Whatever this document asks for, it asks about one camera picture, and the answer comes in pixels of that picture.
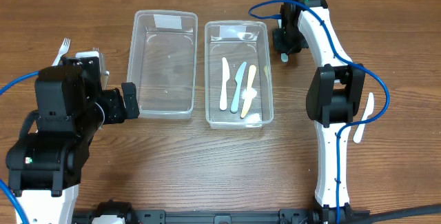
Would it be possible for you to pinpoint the thick handled metal fork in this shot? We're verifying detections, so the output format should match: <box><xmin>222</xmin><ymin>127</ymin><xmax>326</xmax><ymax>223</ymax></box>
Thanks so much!
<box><xmin>101</xmin><ymin>71</ymin><xmax>110</xmax><ymax>90</ymax></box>

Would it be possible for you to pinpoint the yellow plastic knife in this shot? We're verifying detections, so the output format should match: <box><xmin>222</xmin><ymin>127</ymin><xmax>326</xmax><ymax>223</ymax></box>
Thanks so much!
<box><xmin>240</xmin><ymin>65</ymin><xmax>257</xmax><ymax>119</ymax></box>

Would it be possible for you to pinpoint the light blue plastic knife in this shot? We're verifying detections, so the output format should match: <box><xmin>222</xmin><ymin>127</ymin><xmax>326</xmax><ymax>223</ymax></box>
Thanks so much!
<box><xmin>230</xmin><ymin>61</ymin><xmax>247</xmax><ymax>114</ymax></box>

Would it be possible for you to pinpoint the white plastic knife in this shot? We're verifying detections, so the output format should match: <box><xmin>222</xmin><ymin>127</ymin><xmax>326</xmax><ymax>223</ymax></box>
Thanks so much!
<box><xmin>353</xmin><ymin>92</ymin><xmax>375</xmax><ymax>143</ymax></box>
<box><xmin>219</xmin><ymin>57</ymin><xmax>230</xmax><ymax>111</ymax></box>

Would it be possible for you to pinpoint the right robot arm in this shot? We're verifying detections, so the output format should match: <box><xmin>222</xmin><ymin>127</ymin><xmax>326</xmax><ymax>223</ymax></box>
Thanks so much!
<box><xmin>272</xmin><ymin>0</ymin><xmax>365</xmax><ymax>213</ymax></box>

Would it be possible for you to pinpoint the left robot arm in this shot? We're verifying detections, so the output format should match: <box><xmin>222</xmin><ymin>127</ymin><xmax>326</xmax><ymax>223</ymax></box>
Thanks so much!
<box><xmin>1</xmin><ymin>51</ymin><xmax>139</xmax><ymax>223</ymax></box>

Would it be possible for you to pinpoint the right clear plastic container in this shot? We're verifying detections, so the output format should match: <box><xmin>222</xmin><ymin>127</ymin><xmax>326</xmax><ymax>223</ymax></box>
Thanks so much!
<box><xmin>205</xmin><ymin>20</ymin><xmax>274</xmax><ymax>129</ymax></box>

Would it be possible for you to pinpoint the clear plastic container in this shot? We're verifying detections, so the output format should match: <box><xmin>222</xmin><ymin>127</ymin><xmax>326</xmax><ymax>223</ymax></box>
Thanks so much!
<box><xmin>127</xmin><ymin>10</ymin><xmax>198</xmax><ymax>119</ymax></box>
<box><xmin>205</xmin><ymin>20</ymin><xmax>274</xmax><ymax>129</ymax></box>

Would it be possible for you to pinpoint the left clear plastic container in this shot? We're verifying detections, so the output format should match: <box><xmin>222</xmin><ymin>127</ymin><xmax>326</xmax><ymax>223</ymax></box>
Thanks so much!
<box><xmin>127</xmin><ymin>10</ymin><xmax>198</xmax><ymax>119</ymax></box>

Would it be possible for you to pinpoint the light blue plastic fork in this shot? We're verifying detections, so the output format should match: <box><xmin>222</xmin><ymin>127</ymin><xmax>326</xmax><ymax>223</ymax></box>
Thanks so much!
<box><xmin>52</xmin><ymin>38</ymin><xmax>71</xmax><ymax>66</ymax></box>

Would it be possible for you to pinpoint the left blue cable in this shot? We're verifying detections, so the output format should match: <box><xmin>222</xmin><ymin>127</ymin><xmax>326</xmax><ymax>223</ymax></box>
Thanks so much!
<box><xmin>0</xmin><ymin>70</ymin><xmax>42</xmax><ymax>224</ymax></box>

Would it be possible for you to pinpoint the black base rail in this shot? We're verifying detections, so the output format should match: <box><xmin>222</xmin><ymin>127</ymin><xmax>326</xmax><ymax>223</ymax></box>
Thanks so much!
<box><xmin>71</xmin><ymin>200</ymin><xmax>336</xmax><ymax>224</ymax></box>

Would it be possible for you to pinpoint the black corrugated hose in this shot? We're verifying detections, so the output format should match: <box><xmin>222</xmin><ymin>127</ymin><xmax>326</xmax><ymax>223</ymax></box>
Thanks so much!
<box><xmin>358</xmin><ymin>203</ymin><xmax>441</xmax><ymax>224</ymax></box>

